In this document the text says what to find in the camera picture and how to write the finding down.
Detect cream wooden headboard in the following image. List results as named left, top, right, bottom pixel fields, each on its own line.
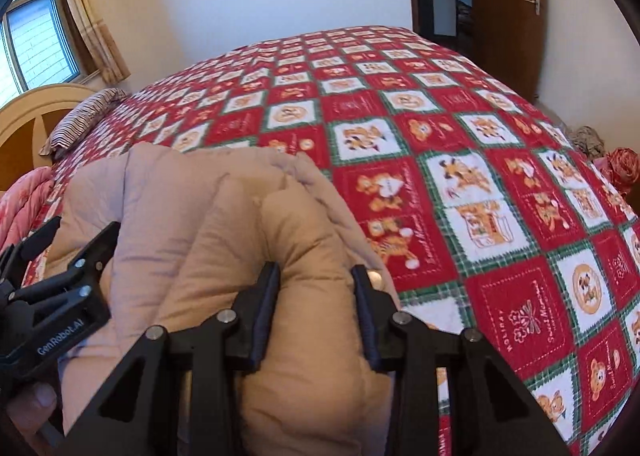
left=0, top=83, right=98, bottom=192

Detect beige down jacket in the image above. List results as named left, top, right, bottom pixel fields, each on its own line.
left=45, top=141, right=401, bottom=456

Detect pink quilt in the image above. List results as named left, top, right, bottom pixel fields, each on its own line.
left=0, top=166, right=56, bottom=257

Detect striped pillow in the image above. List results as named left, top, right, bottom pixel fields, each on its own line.
left=39, top=88, right=127, bottom=159

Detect brown wooden door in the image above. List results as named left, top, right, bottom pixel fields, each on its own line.
left=465, top=0, right=548, bottom=102

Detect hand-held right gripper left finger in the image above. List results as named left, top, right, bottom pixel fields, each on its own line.
left=47, top=261, right=281, bottom=456

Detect person's left hand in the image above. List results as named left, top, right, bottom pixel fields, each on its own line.
left=7, top=382, right=64, bottom=447

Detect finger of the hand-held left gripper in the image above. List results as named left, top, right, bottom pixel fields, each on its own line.
left=0, top=216, right=62, bottom=282
left=10, top=221, right=121, bottom=304

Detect beige patterned curtain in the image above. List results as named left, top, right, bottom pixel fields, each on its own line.
left=56, top=0, right=132, bottom=84

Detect red checked printed bedspread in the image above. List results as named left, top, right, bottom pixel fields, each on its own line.
left=20, top=25, right=640, bottom=456

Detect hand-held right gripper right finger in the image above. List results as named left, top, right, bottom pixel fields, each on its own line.
left=350, top=263, right=571, bottom=456

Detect grey patterned cloth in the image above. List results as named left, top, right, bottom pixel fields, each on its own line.
left=567, top=125, right=607, bottom=159

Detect window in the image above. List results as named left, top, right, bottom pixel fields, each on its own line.
left=0, top=0, right=83, bottom=107

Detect red floral cloth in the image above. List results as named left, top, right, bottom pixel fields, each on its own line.
left=605, top=147, right=640, bottom=194

